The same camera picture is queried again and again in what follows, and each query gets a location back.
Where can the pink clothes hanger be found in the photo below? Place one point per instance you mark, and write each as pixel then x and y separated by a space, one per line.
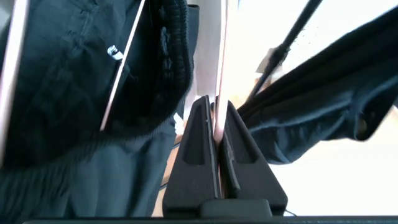
pixel 222 77
pixel 123 62

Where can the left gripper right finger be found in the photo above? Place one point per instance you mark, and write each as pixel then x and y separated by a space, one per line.
pixel 252 183

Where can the black short-sleeved shirt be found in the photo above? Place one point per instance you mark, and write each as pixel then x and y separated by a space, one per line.
pixel 311 109

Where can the black clothes rack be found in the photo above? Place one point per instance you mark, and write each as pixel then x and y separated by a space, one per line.
pixel 289 40

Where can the black shorts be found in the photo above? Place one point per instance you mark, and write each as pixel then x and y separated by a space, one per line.
pixel 62 93

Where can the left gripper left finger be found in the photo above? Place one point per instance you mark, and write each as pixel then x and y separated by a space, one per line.
pixel 189 186

